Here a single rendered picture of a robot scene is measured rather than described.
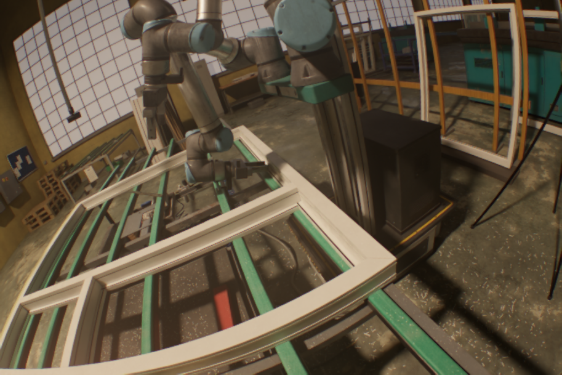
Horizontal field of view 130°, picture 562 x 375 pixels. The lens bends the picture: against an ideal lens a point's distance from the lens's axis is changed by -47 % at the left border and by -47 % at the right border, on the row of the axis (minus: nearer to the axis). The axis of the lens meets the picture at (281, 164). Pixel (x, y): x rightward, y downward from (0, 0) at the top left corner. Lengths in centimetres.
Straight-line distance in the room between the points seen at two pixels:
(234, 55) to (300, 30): 72
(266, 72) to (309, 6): 69
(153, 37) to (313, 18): 44
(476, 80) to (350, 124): 342
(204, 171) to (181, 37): 55
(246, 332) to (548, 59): 388
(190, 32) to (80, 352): 94
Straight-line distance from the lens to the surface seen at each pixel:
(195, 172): 103
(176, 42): 73
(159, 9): 90
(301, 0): 61
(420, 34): 289
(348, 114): 103
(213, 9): 85
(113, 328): 134
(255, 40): 124
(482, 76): 421
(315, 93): 76
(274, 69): 122
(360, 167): 114
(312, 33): 60
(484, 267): 175
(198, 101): 89
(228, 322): 92
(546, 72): 388
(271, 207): 80
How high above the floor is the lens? 135
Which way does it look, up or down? 25 degrees down
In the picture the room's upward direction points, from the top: 19 degrees counter-clockwise
